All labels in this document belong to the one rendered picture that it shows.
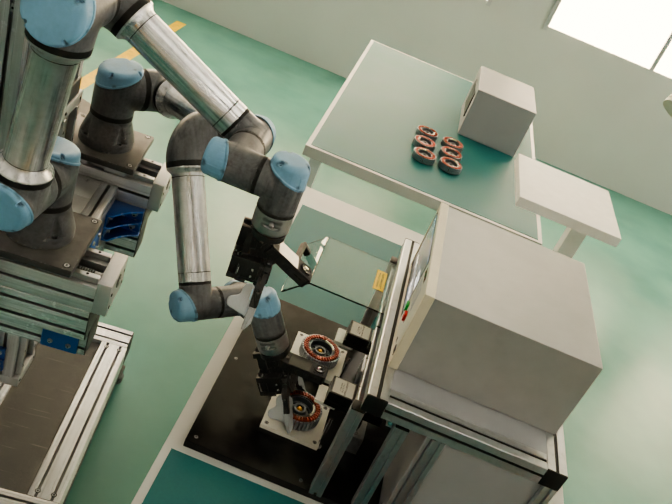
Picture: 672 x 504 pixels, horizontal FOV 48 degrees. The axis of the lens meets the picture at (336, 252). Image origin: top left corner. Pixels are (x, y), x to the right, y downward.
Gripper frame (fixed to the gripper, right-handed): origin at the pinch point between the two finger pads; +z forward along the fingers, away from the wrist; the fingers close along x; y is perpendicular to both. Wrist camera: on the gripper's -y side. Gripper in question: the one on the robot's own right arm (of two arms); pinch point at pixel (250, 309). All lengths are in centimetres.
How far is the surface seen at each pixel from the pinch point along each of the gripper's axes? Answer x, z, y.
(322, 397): -10.7, 27.2, -24.3
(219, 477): 9.6, 40.3, -5.8
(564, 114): -460, 72, -216
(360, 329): -36, 23, -32
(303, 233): -102, 40, -16
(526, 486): 15, 11, -66
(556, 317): -8, -16, -63
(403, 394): 7.2, 3.8, -35.2
